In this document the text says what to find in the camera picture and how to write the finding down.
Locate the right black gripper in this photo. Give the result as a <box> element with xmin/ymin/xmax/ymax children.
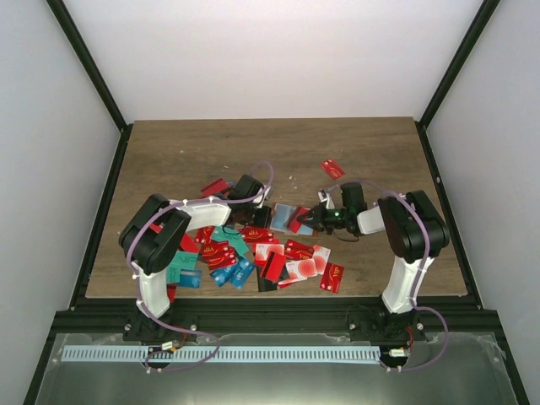
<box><xmin>297</xmin><ymin>202</ymin><xmax>349</xmax><ymax>235</ymax></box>

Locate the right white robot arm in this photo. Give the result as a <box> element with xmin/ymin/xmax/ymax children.
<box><xmin>296</xmin><ymin>181</ymin><xmax>451</xmax><ymax>340</ymax></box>

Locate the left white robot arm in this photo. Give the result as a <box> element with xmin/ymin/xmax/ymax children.
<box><xmin>119</xmin><ymin>175</ymin><xmax>272</xmax><ymax>341</ymax></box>

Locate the red gold card upper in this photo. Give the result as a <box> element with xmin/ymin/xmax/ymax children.
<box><xmin>240</xmin><ymin>226</ymin><xmax>278</xmax><ymax>244</ymax></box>

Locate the teal VIP card centre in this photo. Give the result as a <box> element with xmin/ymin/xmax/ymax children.
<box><xmin>211</xmin><ymin>226</ymin><xmax>250</xmax><ymax>256</ymax></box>

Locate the lone red card far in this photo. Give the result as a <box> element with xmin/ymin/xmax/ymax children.
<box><xmin>320</xmin><ymin>159</ymin><xmax>345</xmax><ymax>180</ymax></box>

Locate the red gold VIP card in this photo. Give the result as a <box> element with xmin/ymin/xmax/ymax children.
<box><xmin>200</xmin><ymin>240</ymin><xmax>237</xmax><ymax>271</ymax></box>

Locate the red stripe card pile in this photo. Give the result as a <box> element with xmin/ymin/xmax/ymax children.
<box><xmin>257</xmin><ymin>252</ymin><xmax>286</xmax><ymax>283</ymax></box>

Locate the white red circle card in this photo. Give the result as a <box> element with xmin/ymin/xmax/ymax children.
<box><xmin>278</xmin><ymin>246</ymin><xmax>331</xmax><ymax>288</ymax></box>

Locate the blue VIP card lower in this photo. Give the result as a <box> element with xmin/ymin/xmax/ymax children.
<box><xmin>210</xmin><ymin>256</ymin><xmax>256</xmax><ymax>289</ymax></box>

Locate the red VIP card right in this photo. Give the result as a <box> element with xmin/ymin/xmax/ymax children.
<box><xmin>319</xmin><ymin>262</ymin><xmax>344</xmax><ymax>294</ymax></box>

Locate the teal card left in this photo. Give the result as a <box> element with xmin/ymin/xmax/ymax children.
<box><xmin>166</xmin><ymin>251</ymin><xmax>198</xmax><ymax>284</ymax></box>

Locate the light blue slotted strip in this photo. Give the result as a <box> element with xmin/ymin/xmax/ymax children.
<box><xmin>61</xmin><ymin>345</ymin><xmax>381</xmax><ymax>365</ymax></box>

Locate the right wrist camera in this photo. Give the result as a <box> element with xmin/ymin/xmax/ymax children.
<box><xmin>317</xmin><ymin>189</ymin><xmax>335</xmax><ymax>209</ymax></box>

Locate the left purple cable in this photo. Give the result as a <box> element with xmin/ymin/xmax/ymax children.
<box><xmin>126</xmin><ymin>160</ymin><xmax>275</xmax><ymax>375</ymax></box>

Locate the purple cable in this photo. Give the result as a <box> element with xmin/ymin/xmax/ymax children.
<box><xmin>126</xmin><ymin>160</ymin><xmax>275</xmax><ymax>375</ymax></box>
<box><xmin>322</xmin><ymin>179</ymin><xmax>449</xmax><ymax>375</ymax></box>

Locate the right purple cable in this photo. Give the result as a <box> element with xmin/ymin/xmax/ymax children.
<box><xmin>322</xmin><ymin>179</ymin><xmax>449</xmax><ymax>375</ymax></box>

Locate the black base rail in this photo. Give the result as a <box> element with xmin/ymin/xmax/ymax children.
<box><xmin>49</xmin><ymin>296</ymin><xmax>503</xmax><ymax>343</ymax></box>

